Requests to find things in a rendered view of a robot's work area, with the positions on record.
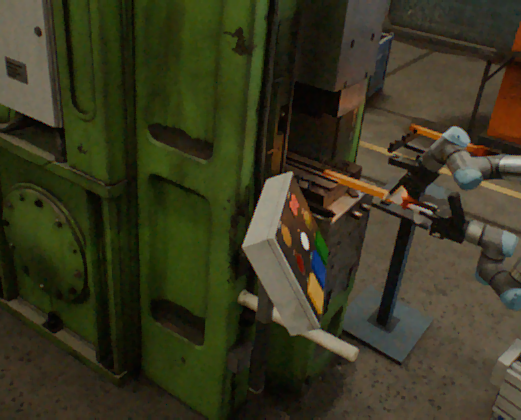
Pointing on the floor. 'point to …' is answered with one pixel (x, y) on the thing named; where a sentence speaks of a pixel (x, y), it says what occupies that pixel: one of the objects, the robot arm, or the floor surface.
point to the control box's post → (259, 353)
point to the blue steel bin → (381, 64)
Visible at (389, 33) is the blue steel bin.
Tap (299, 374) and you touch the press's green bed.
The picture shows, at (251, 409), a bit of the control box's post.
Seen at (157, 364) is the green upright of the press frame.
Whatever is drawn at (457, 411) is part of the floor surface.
